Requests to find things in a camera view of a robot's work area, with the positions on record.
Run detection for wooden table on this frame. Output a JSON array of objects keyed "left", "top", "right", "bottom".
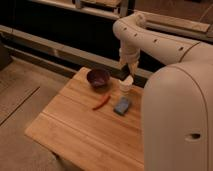
[{"left": 25, "top": 67, "right": 144, "bottom": 171}]

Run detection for dark purple bowl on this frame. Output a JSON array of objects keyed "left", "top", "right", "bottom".
[{"left": 86, "top": 69, "right": 110, "bottom": 88}]

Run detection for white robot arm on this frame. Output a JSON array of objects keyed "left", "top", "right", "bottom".
[{"left": 113, "top": 12, "right": 213, "bottom": 171}]

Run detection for blue sponge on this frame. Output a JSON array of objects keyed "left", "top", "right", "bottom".
[{"left": 113, "top": 97, "right": 131, "bottom": 115}]

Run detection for red chili pepper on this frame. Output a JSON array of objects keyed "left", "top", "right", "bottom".
[{"left": 92, "top": 94, "right": 110, "bottom": 110}]

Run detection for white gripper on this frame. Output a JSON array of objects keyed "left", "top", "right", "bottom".
[{"left": 119, "top": 42, "right": 140, "bottom": 76}]

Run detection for white ceramic cup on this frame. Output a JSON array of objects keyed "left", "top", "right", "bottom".
[{"left": 119, "top": 75, "right": 134, "bottom": 93}]

